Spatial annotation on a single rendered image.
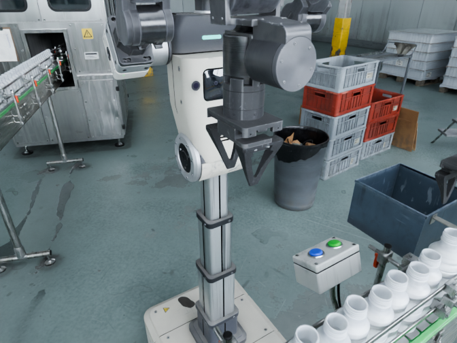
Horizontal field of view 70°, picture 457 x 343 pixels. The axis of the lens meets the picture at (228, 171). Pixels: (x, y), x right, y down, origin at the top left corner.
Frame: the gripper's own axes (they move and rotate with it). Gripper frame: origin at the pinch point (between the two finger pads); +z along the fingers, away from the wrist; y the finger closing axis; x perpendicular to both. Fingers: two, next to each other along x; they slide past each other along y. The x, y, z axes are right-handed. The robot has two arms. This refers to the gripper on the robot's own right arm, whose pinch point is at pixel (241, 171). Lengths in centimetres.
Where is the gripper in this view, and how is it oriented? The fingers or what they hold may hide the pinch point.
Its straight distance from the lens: 50.2
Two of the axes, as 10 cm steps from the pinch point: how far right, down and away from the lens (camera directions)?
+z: -0.1, 8.8, 4.7
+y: 5.2, 4.0, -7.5
